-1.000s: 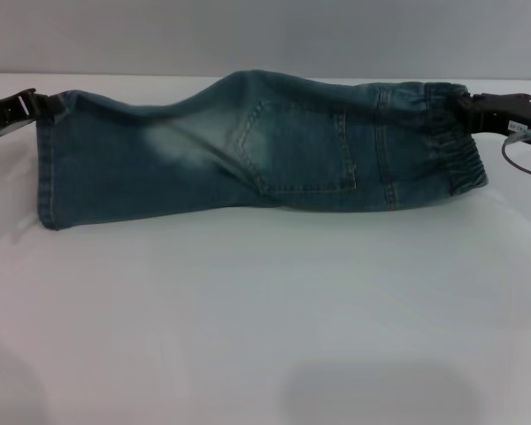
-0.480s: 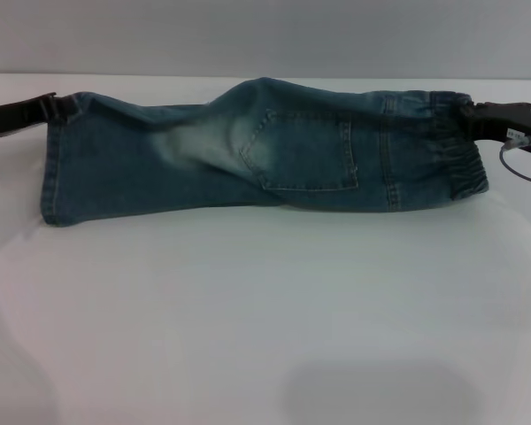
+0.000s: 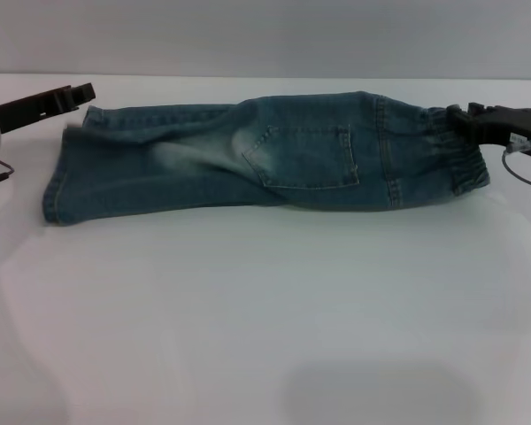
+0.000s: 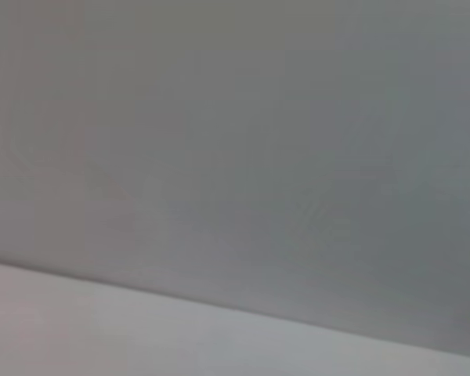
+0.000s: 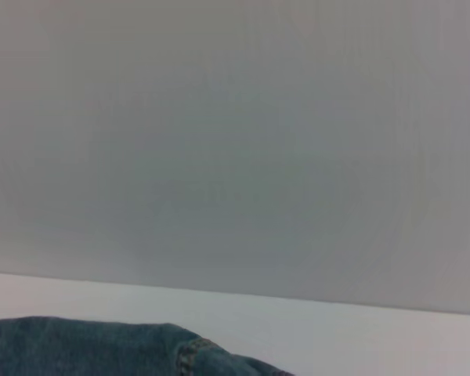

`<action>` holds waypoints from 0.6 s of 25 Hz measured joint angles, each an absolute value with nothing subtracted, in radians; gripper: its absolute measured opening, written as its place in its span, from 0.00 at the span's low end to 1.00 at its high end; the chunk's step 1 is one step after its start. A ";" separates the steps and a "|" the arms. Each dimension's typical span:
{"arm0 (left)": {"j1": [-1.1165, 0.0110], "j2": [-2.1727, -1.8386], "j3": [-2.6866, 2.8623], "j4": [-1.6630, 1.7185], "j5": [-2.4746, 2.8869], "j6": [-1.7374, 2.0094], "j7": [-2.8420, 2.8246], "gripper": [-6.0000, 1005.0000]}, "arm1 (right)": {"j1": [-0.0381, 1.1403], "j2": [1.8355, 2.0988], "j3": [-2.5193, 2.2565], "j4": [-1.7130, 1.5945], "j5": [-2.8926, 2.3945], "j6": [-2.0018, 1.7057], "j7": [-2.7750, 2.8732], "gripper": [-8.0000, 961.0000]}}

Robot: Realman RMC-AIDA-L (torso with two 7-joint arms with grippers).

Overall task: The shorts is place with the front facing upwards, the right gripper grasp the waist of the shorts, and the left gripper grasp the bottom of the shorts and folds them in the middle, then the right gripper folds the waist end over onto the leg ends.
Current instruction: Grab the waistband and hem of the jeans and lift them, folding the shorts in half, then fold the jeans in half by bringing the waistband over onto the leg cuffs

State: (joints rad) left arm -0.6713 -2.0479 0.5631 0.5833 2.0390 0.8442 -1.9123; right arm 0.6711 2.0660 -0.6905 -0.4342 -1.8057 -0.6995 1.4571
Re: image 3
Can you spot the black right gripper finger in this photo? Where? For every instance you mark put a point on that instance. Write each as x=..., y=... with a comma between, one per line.
x=480, y=110
x=460, y=124

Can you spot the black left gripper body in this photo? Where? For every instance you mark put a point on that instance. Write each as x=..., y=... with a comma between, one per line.
x=26, y=110

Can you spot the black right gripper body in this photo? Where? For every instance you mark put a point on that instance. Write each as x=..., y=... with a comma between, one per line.
x=513, y=126

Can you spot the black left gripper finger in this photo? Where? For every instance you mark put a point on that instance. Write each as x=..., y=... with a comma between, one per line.
x=83, y=93
x=61, y=98

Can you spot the blue denim shorts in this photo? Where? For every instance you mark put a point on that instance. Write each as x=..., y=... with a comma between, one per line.
x=292, y=159

